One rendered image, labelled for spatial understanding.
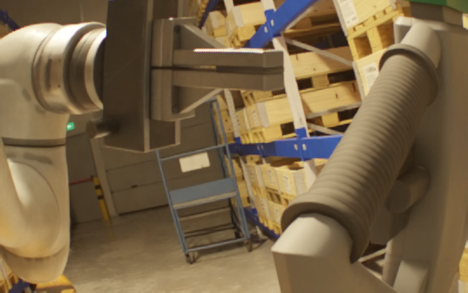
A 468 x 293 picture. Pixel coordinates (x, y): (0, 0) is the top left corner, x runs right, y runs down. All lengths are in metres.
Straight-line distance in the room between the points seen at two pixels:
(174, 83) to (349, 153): 0.25
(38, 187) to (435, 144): 0.38
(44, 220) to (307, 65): 5.47
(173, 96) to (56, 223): 0.19
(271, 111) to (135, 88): 5.42
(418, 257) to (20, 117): 0.41
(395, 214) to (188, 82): 0.20
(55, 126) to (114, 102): 0.13
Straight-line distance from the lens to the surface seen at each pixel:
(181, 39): 0.51
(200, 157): 7.44
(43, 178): 0.62
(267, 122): 5.92
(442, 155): 0.40
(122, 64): 0.53
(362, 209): 0.27
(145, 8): 0.52
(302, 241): 0.26
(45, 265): 0.67
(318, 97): 6.01
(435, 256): 0.42
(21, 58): 0.63
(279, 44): 4.94
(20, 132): 0.64
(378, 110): 0.31
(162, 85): 0.52
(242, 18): 6.02
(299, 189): 5.08
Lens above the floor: 1.34
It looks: 1 degrees down
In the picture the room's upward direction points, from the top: 13 degrees counter-clockwise
